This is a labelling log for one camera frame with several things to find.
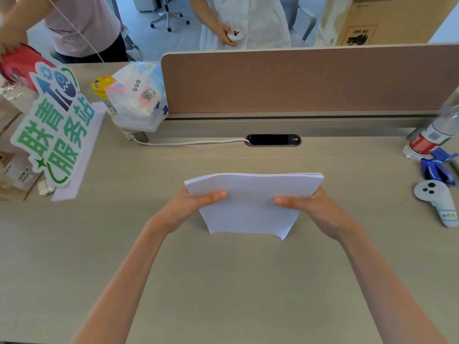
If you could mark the person's right thumb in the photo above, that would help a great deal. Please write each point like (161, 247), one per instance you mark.
(288, 202)

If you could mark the grey office chair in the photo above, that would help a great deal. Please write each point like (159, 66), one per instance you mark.
(301, 17)

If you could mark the person's right hand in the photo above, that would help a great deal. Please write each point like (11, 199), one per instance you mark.
(319, 214)

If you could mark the person's left forearm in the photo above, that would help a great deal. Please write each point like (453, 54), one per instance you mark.
(123, 283)

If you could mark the stack of white paper sheets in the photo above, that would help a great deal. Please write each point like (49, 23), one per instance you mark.
(252, 204)

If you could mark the white handheld controller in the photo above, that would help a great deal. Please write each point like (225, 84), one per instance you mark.
(437, 201)

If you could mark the green and white sign board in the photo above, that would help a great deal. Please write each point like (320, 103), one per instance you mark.
(53, 128)

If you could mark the yellow lidded canister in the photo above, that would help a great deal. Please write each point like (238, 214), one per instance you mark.
(102, 90)

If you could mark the open brown cardboard box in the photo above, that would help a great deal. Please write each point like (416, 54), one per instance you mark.
(14, 157)

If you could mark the person's left thumb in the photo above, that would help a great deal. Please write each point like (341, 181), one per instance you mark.
(212, 197)

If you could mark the brown desk divider panel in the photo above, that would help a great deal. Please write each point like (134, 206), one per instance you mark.
(308, 80)

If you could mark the person's left hand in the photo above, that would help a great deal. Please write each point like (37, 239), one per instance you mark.
(179, 213)

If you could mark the small white controller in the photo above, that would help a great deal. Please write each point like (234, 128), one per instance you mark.
(235, 35)

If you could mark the red snack bag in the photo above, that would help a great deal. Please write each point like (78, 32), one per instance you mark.
(21, 69)

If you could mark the small white power adapter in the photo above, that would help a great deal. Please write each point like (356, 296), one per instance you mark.
(46, 188)

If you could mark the clear plastic water bottle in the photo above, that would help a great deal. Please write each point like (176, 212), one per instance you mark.
(432, 134)

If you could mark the person's right forearm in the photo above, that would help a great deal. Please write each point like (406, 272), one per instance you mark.
(387, 286)

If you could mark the clear plastic bag of items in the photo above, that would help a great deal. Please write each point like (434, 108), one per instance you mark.
(138, 98)

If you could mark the white office chair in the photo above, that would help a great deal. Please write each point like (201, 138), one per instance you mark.
(168, 14)

